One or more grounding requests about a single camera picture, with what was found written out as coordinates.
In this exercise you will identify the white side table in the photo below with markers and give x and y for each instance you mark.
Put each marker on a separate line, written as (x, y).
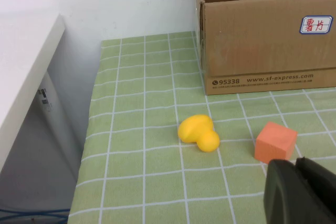
(26, 64)

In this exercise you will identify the blue-bordered white label sticker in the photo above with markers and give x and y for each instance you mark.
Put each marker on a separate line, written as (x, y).
(316, 24)

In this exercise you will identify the green checked tablecloth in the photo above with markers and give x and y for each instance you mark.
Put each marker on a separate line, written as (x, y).
(144, 90)

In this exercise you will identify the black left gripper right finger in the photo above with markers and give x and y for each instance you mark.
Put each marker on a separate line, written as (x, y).
(323, 184)

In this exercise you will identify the cardboard box printed F2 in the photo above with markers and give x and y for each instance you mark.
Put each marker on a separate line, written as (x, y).
(262, 51)

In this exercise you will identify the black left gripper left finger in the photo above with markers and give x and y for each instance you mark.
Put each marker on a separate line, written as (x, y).
(283, 197)

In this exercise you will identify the yellow rubber duck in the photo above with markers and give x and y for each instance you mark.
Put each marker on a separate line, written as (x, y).
(194, 129)

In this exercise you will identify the orange foam cube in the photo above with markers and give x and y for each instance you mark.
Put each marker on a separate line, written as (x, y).
(273, 140)

